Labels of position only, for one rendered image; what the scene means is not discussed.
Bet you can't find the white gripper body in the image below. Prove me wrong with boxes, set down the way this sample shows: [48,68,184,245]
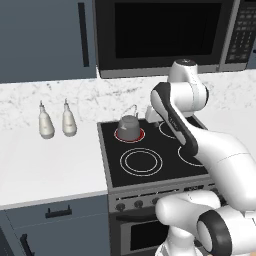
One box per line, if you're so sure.
[145,105,165,125]

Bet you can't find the black and silver stove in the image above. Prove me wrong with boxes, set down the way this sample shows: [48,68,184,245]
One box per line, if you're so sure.
[96,114,234,256]

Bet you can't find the grey kettle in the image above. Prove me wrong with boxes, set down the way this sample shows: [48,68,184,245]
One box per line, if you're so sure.
[116,104,143,141]

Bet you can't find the white bottle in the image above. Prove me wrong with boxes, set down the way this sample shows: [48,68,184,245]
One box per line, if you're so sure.
[38,99,56,140]
[61,97,78,138]

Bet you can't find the black and silver microwave oven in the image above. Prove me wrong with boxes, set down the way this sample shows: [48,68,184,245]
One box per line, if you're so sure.
[92,0,256,80]

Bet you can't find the blue-grey drawer front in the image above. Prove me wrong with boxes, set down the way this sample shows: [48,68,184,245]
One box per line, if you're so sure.
[4,194,110,230]

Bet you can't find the silver oven door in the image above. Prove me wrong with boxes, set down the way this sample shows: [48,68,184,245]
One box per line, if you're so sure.
[109,211,175,256]

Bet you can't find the blue-grey base cupboard door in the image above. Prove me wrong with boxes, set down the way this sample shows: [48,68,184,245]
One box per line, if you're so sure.
[12,213,111,256]

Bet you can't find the dark oven door handle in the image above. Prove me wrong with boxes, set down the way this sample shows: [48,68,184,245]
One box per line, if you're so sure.
[114,212,161,223]

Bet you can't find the dark cupboard door handle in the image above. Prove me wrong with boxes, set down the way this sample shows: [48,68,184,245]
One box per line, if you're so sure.
[77,2,91,68]

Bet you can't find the black drawer handle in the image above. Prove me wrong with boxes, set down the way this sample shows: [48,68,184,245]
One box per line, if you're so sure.
[45,205,74,220]

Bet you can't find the blue-grey wall cupboard door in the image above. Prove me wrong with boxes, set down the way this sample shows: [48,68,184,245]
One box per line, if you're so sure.
[0,0,98,84]

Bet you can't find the black base cupboard handle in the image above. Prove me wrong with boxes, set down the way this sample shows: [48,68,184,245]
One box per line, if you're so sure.
[19,233,36,256]

